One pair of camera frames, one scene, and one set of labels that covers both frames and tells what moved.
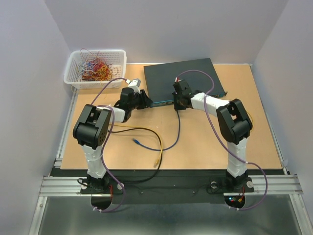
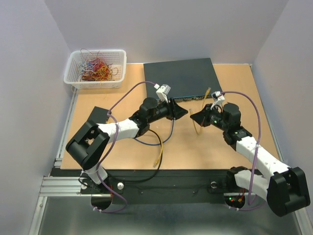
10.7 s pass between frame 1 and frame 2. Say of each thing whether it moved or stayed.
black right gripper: moved
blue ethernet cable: moved
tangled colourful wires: stayed
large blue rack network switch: stayed
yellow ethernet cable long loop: moved
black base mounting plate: stayed
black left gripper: moved
